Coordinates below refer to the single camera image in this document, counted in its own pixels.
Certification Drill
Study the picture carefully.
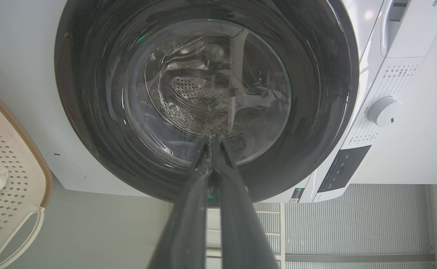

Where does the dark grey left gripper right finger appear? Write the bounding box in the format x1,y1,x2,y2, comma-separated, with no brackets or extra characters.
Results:
214,136,279,269

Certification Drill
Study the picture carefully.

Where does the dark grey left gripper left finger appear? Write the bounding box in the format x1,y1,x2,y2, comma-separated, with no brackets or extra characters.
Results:
147,135,213,269

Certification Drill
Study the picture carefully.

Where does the beige perforated laundry basket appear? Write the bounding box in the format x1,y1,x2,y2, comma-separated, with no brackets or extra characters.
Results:
0,80,53,269

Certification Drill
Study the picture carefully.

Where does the grey ribbed window blind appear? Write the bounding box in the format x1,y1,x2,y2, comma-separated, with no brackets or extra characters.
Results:
254,184,436,269

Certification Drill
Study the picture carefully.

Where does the black washer display panel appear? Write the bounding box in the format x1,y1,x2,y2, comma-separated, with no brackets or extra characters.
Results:
316,145,372,193

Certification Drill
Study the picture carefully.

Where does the round black washing machine door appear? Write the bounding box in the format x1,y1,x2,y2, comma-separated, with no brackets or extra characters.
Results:
54,0,360,204

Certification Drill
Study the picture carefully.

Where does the white round control knob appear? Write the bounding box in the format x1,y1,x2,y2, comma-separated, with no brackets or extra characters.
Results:
367,96,403,127

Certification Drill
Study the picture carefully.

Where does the white front-load washing machine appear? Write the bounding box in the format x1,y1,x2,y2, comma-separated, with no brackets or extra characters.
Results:
0,0,437,204

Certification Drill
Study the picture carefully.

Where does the white detergent drawer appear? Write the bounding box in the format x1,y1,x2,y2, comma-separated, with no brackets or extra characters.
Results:
380,0,437,59

